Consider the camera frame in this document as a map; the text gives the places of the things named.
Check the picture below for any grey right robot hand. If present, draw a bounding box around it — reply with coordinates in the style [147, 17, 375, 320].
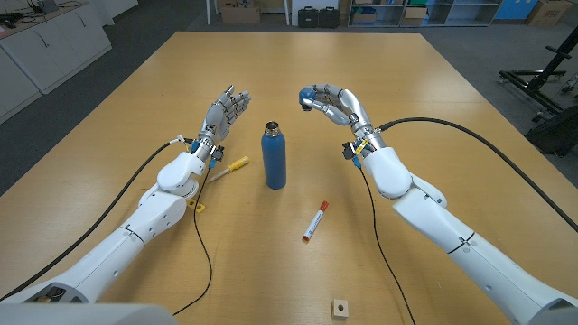
[300, 83, 379, 139]

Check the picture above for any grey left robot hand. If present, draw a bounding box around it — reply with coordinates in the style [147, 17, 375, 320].
[198, 84, 252, 144]

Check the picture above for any blue bottle cap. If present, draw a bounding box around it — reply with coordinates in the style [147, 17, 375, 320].
[298, 87, 318, 107]

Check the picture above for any blue metal water bottle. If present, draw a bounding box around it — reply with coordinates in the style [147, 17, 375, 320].
[260, 120, 287, 190]

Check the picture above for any white marker pen red cap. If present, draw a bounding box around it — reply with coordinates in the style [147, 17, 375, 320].
[302, 200, 330, 243]

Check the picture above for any black equipment case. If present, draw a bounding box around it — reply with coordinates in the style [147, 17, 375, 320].
[318, 6, 341, 30]
[297, 5, 320, 29]

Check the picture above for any large cardboard box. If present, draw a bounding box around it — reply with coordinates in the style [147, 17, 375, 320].
[219, 0, 262, 24]

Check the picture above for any cardboard box in shelf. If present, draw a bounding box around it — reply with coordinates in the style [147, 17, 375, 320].
[400, 6, 428, 27]

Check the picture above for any grey shelf unit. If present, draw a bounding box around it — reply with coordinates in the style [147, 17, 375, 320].
[347, 0, 503, 28]

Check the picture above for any white cabinet row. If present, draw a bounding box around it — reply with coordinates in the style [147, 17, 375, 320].
[0, 0, 113, 125]

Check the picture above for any black wheeled stand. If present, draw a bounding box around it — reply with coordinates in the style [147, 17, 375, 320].
[499, 26, 578, 123]

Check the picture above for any small wooden block with hole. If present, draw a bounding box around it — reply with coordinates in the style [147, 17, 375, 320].
[331, 298, 350, 320]

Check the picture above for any black bulky base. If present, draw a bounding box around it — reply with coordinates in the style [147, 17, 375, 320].
[525, 106, 578, 158]

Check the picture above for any printed cardboard box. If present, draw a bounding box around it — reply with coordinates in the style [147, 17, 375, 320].
[525, 0, 573, 27]

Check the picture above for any yellow handled screwdriver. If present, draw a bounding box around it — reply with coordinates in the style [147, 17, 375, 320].
[206, 155, 250, 184]

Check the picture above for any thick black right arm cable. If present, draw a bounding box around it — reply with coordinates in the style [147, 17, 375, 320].
[378, 116, 578, 222]

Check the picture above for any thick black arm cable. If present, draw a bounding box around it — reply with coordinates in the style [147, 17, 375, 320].
[0, 137, 187, 302]
[378, 116, 578, 222]

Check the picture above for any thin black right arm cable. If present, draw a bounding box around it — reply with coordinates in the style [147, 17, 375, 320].
[356, 162, 417, 325]

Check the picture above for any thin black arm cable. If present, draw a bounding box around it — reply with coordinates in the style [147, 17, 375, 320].
[356, 162, 417, 325]
[172, 155, 213, 316]

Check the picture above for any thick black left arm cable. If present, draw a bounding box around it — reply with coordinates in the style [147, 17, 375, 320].
[0, 137, 187, 302]

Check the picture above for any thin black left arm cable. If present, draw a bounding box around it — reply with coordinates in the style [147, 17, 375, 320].
[172, 155, 213, 316]

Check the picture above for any blue wall panel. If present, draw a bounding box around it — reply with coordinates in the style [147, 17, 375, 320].
[494, 0, 527, 21]

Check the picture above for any black cable bundle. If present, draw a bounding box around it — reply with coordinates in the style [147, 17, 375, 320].
[0, 11, 33, 29]

